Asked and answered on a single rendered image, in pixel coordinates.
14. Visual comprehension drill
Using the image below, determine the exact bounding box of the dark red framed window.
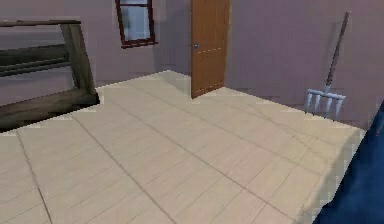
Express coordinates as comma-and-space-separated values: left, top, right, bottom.
114, 0, 158, 50

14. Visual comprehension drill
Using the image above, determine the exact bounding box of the dark blue bed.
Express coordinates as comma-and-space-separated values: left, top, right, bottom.
311, 100, 384, 224

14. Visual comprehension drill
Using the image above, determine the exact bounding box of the pitchfork with brown handle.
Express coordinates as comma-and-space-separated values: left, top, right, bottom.
303, 10, 352, 119

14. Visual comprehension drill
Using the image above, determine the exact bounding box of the brown wooden room door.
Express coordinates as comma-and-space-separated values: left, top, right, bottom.
190, 0, 232, 100

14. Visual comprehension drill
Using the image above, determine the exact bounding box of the dark wooden shelf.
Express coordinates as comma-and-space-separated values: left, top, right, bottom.
0, 19, 101, 132

